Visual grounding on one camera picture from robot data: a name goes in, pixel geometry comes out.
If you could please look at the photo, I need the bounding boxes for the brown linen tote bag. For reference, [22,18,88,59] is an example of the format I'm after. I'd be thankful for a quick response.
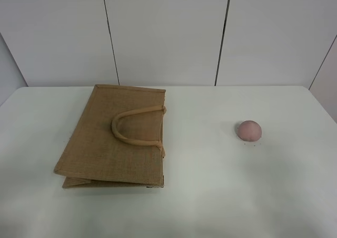
[54,85,166,189]

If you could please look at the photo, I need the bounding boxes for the pink peach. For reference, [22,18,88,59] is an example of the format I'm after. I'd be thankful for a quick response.
[236,121,262,142]

